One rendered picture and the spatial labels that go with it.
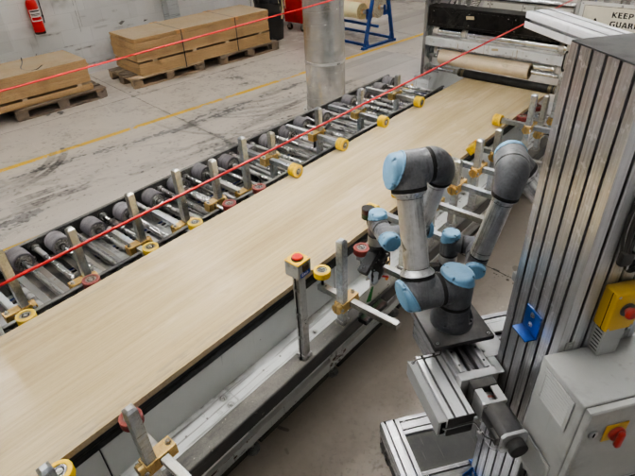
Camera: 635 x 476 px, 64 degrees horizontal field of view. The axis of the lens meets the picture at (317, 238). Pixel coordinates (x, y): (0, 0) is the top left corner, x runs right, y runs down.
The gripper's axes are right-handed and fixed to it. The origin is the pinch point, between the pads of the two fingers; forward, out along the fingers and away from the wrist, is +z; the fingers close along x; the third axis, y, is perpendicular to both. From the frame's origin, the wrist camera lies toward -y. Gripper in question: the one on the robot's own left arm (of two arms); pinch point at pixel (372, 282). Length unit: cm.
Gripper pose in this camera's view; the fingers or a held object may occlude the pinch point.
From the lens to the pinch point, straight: 221.8
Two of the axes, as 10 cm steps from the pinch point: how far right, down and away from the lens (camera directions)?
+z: 0.4, 8.2, 5.7
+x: -7.6, -3.5, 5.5
